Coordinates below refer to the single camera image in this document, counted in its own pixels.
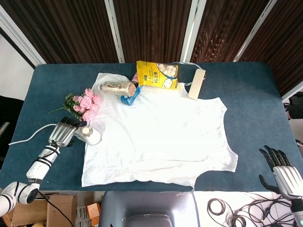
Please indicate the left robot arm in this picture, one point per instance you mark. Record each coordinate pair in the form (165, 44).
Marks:
(41, 163)

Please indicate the white garment steamer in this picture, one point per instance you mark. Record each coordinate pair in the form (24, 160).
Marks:
(91, 136)

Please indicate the blue rectangular box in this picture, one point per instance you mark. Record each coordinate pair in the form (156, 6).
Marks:
(129, 99)

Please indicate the beige rectangular case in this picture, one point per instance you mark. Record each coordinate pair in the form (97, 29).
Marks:
(196, 84)

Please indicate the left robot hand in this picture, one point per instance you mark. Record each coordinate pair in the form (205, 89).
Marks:
(60, 134)

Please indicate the brown cardboard box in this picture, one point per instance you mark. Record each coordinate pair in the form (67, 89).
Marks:
(60, 210)

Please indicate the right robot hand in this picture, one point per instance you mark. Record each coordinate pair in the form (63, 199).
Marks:
(287, 176)

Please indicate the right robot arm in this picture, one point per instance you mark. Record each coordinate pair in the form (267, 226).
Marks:
(297, 212)

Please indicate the white screen frame post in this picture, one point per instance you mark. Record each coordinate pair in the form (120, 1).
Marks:
(114, 30)
(254, 30)
(21, 42)
(193, 30)

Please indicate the orange small box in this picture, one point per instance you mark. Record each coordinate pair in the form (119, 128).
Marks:
(93, 211)

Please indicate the beige drink bottle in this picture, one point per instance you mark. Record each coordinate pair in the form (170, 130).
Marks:
(116, 87)

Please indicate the yellow snack bag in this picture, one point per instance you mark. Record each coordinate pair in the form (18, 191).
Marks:
(154, 74)

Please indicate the pink sausage pack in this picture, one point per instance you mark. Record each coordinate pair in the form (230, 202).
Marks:
(135, 76)

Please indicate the white sleeveless garment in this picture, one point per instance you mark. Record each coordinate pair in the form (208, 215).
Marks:
(156, 139)

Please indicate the blue table cover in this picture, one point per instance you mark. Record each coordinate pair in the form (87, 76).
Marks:
(251, 94)

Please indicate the pink rose bouquet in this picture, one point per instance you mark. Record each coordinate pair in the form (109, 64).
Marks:
(86, 104)

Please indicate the black chair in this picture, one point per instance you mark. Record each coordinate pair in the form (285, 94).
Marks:
(8, 111)

